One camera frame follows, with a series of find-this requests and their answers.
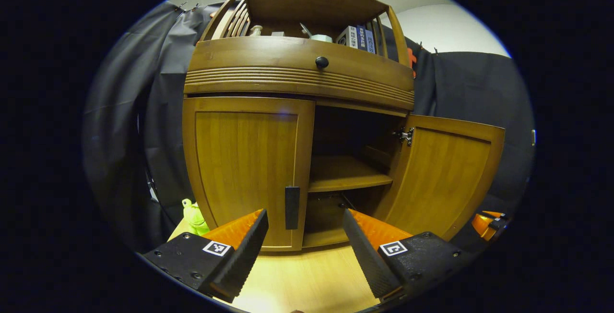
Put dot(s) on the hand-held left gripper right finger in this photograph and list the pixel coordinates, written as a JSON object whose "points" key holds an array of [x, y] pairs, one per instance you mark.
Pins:
{"points": [[369, 260]]}

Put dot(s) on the black backdrop cloth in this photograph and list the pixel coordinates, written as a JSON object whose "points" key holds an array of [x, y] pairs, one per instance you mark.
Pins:
{"points": [[124, 126]]}

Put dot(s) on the small white box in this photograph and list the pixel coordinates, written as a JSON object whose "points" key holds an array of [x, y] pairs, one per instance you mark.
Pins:
{"points": [[277, 34]]}

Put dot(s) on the wooden drawer with black knob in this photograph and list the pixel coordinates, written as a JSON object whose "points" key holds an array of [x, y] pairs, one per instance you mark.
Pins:
{"points": [[268, 63]]}

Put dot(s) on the white book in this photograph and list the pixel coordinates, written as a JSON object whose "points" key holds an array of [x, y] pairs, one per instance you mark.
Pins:
{"points": [[348, 37]]}

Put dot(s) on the wooden double-door shoe cabinet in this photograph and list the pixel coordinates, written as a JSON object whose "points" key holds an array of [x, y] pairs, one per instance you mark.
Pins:
{"points": [[345, 174]]}

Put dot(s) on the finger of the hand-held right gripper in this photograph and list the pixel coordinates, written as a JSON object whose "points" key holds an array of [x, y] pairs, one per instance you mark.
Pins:
{"points": [[493, 213], [481, 226]]}

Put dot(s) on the green frog toy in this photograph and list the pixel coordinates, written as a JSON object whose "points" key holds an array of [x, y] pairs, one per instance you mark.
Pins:
{"points": [[195, 217]]}

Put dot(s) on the wooden shoe cabinet door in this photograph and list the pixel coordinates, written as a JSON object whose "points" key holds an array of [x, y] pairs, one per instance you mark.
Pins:
{"points": [[244, 159], [441, 178]]}

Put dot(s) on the dark blue book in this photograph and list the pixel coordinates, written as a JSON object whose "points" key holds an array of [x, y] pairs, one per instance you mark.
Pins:
{"points": [[361, 38]]}

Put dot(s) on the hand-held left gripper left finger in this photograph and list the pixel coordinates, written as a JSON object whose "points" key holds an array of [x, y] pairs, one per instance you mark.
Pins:
{"points": [[244, 260]]}

